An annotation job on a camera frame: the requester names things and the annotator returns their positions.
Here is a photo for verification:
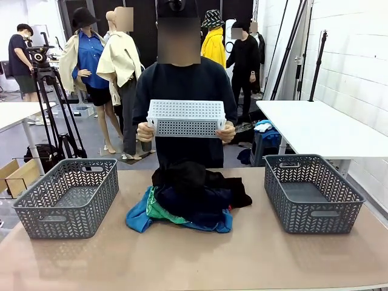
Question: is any person's right hand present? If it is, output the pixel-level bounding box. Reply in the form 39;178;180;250
136;121;157;143

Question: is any person's left hand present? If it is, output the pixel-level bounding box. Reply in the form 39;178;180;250
215;120;236;144

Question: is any white perforated plastic basket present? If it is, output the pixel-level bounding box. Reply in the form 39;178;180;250
146;99;227;139

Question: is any black garment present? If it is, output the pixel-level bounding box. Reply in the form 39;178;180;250
151;161;253;210

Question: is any green garment with white drawstrings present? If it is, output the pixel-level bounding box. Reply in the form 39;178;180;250
146;186;190;225

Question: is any dark clothes heap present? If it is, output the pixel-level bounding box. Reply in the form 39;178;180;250
235;119;258;146

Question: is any person in dark T-shirt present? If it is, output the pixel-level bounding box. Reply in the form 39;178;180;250
132;0;238;170

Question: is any white storage box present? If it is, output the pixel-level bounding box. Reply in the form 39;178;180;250
72;105;95;119

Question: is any bystander in black clothes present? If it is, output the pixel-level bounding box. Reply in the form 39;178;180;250
226;21;261;122

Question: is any mannequin with cream jacket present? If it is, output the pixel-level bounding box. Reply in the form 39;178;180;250
96;6;157;161

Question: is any bright blue T-shirt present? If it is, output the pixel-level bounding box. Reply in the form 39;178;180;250
125;186;233;234

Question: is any mannequin with yellow hoodie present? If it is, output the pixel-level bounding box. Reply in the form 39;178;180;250
200;8;227;69

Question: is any large white rectangular table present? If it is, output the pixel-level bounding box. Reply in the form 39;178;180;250
256;99;388;179

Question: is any mannequin with blue shirt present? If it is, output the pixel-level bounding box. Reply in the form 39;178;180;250
58;6;124;155

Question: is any thin black light stand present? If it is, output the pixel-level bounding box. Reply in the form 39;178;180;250
263;0;289;101

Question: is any black folded tripod stand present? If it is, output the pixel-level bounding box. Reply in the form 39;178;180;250
270;0;315;101

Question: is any black pole stand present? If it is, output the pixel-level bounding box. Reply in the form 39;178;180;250
308;29;329;102

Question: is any gray plastic lattice basket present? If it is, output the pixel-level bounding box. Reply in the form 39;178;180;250
263;153;366;235
12;158;119;240

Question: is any white table with round edge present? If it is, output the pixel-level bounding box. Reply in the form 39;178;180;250
0;101;57;175

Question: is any wooden board rack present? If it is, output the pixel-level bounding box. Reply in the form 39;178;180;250
0;159;42;198

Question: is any bystander in black cap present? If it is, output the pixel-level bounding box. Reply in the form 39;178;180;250
8;23;39;102

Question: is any black camera tripod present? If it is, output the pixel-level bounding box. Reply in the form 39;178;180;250
30;67;89;160

